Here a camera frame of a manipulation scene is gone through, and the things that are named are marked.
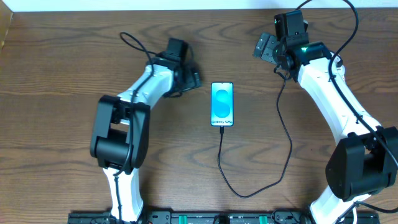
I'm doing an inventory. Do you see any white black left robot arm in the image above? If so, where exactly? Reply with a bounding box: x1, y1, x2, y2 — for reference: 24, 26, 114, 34
90, 38, 201, 223

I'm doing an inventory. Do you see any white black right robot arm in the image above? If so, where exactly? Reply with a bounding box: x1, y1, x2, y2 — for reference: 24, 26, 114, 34
253, 10, 397, 223

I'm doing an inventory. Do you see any blue Galaxy smartphone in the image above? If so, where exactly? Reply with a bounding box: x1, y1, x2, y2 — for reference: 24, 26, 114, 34
211, 82, 234, 127

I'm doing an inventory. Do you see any white power strip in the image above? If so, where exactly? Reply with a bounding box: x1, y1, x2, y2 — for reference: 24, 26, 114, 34
332, 55, 346, 83

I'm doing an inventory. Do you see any black charger cable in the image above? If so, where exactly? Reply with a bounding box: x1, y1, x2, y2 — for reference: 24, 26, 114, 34
216, 71, 294, 199

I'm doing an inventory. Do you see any black mounting rail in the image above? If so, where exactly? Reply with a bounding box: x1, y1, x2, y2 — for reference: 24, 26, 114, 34
67, 210, 380, 224

